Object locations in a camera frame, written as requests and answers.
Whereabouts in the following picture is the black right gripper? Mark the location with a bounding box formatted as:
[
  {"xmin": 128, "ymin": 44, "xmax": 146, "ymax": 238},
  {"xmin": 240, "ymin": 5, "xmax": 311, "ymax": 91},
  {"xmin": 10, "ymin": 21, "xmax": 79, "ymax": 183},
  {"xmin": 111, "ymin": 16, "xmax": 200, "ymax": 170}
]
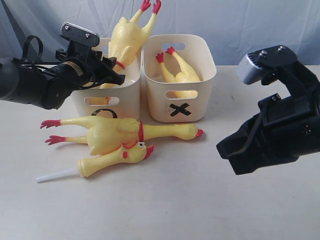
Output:
[{"xmin": 216, "ymin": 93, "xmax": 318, "ymax": 175}]

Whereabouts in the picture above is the cream bin marked X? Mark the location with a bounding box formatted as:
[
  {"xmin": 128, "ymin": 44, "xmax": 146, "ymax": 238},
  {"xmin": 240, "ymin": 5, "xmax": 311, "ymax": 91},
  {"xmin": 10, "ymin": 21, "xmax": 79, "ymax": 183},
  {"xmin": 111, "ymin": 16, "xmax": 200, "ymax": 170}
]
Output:
[{"xmin": 143, "ymin": 34, "xmax": 217, "ymax": 123}]

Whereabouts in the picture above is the whole yellow rubber chicken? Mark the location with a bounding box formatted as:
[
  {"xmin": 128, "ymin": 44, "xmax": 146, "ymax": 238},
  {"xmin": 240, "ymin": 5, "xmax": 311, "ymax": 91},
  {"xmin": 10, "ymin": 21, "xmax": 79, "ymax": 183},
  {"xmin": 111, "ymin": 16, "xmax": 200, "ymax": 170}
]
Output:
[{"xmin": 40, "ymin": 115, "xmax": 204, "ymax": 156}]

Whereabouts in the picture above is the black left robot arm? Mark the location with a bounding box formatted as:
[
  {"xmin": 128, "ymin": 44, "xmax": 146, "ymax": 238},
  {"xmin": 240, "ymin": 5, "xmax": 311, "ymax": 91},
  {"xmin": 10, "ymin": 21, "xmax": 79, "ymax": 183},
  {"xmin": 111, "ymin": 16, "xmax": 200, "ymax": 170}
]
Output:
[{"xmin": 0, "ymin": 51, "xmax": 126, "ymax": 110}]

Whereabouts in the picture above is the severed rubber chicken head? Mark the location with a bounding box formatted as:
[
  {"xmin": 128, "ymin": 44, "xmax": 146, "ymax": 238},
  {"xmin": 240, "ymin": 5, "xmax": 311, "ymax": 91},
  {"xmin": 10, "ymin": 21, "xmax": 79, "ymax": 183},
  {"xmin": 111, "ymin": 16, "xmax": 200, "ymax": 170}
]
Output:
[{"xmin": 35, "ymin": 141, "xmax": 155, "ymax": 183}]

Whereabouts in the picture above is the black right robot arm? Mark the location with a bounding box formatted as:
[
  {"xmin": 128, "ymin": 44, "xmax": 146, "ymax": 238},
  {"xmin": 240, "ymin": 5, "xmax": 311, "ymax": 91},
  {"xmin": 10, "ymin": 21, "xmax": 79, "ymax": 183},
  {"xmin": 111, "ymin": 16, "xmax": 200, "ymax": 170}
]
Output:
[{"xmin": 216, "ymin": 89, "xmax": 320, "ymax": 175}]

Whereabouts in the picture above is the headless yellow rubber chicken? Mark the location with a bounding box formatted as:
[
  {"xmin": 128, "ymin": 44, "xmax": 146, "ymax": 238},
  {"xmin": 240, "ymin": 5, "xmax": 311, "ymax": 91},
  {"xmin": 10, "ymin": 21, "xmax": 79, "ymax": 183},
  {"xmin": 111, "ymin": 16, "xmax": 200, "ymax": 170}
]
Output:
[{"xmin": 155, "ymin": 46, "xmax": 201, "ymax": 84}]

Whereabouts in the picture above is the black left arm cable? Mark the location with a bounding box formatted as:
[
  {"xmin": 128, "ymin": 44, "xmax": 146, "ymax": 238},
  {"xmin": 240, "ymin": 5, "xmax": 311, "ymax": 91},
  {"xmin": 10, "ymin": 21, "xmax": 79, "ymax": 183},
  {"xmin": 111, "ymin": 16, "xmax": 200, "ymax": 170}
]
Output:
[{"xmin": 19, "ymin": 34, "xmax": 106, "ymax": 90}]

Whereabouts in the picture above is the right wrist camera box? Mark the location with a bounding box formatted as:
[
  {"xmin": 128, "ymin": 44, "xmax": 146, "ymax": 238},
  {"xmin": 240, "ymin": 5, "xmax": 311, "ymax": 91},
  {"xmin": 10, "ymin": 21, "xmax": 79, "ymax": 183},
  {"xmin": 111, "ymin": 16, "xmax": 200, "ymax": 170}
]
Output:
[{"xmin": 236, "ymin": 44, "xmax": 320, "ymax": 101}]

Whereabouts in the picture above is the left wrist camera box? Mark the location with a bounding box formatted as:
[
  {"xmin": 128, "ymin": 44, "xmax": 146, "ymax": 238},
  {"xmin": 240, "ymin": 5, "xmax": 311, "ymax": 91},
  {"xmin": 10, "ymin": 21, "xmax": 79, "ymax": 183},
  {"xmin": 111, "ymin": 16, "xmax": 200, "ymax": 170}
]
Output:
[{"xmin": 60, "ymin": 22, "xmax": 100, "ymax": 47}]

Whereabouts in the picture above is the large yellow rubber chicken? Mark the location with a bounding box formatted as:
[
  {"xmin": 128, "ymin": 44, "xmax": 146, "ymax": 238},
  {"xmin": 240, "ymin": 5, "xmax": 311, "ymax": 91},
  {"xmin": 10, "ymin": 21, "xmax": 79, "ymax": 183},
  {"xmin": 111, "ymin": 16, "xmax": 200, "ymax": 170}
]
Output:
[{"xmin": 88, "ymin": 0, "xmax": 162, "ymax": 105}]

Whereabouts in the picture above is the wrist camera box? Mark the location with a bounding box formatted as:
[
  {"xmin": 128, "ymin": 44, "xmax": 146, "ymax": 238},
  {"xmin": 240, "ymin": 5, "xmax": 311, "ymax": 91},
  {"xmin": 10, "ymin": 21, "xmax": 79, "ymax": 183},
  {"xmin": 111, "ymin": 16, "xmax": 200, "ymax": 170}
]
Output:
[
  {"xmin": 60, "ymin": 22, "xmax": 100, "ymax": 47},
  {"xmin": 236, "ymin": 44, "xmax": 320, "ymax": 101}
]

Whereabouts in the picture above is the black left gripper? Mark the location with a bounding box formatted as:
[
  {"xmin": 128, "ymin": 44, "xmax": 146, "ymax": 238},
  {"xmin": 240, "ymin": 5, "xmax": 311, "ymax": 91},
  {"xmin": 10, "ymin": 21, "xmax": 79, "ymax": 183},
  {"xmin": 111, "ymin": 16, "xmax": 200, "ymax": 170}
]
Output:
[{"xmin": 55, "ymin": 48, "xmax": 125, "ymax": 88}]

